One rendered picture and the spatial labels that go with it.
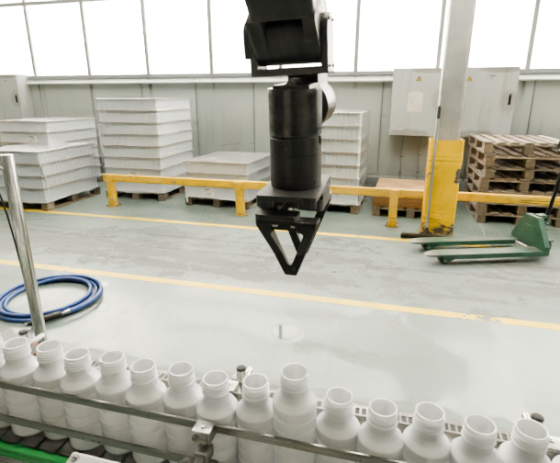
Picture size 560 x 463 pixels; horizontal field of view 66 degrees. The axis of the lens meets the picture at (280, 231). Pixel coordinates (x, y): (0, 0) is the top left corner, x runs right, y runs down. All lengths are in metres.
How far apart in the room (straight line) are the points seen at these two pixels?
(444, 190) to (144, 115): 4.29
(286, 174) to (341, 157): 5.41
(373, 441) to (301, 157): 0.37
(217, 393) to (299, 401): 0.12
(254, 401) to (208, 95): 7.71
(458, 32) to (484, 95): 2.27
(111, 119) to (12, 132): 1.88
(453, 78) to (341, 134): 1.56
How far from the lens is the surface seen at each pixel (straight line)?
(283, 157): 0.46
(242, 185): 5.74
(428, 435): 0.62
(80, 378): 0.76
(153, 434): 0.74
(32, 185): 6.92
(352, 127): 5.79
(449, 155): 4.98
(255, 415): 0.64
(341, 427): 0.62
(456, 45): 5.13
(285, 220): 0.45
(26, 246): 1.48
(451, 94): 5.10
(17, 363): 0.83
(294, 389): 0.59
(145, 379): 0.69
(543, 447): 0.64
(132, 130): 6.93
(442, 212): 5.09
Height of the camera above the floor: 1.55
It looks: 18 degrees down
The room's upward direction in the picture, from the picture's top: straight up
